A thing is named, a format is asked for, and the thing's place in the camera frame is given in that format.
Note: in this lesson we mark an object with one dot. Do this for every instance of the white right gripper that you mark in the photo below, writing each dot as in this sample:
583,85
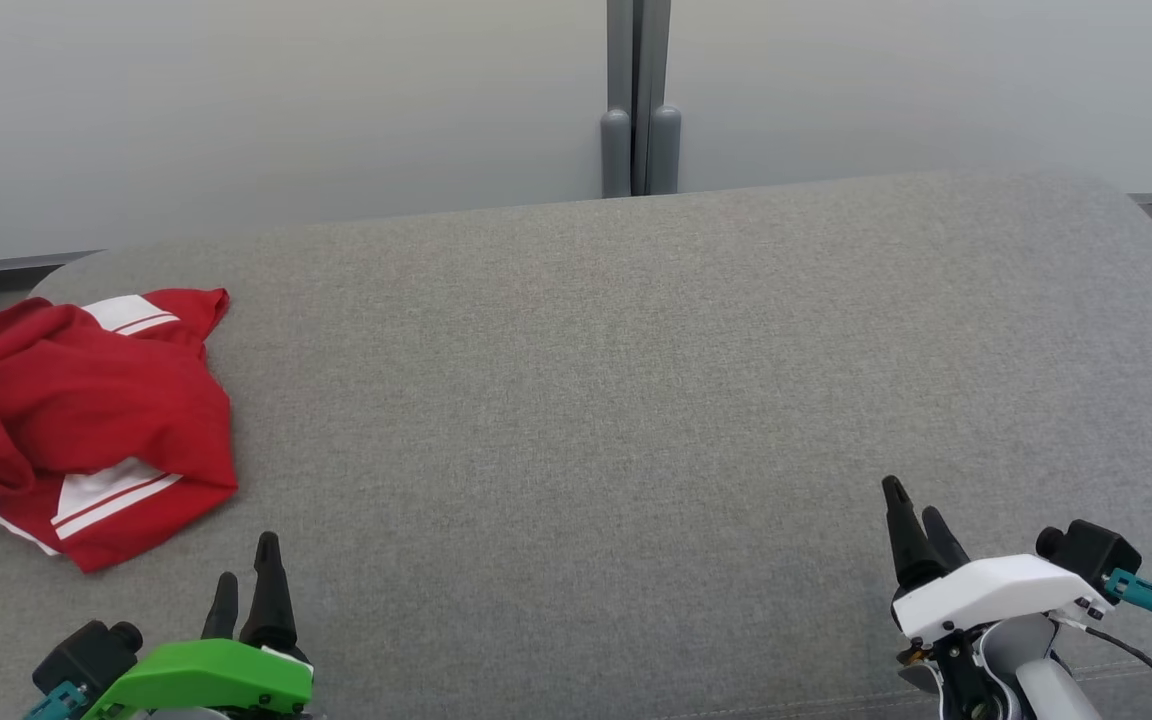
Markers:
1006,590

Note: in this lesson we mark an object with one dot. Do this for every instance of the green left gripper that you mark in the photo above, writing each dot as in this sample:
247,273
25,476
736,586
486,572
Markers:
206,675

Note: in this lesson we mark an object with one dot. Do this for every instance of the red number 23 jersey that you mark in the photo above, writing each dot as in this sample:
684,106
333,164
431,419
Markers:
136,400

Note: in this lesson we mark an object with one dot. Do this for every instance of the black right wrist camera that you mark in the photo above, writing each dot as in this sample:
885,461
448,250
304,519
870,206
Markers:
1091,555

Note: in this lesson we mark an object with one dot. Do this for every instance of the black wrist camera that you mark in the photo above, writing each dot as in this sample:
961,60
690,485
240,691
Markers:
86,655
1091,555

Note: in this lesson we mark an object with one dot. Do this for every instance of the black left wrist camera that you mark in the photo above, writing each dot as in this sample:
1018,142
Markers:
86,655

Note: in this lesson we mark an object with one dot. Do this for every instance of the teal left camera connector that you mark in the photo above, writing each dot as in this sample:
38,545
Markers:
56,702

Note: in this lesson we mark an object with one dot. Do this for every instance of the teal camera connector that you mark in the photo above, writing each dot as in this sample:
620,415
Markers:
56,702
1146,592

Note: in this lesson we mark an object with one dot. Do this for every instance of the teal right camera connector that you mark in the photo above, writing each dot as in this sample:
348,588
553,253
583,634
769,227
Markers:
1146,592

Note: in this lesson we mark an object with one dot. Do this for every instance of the straight grey partition post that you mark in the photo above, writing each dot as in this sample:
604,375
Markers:
641,100

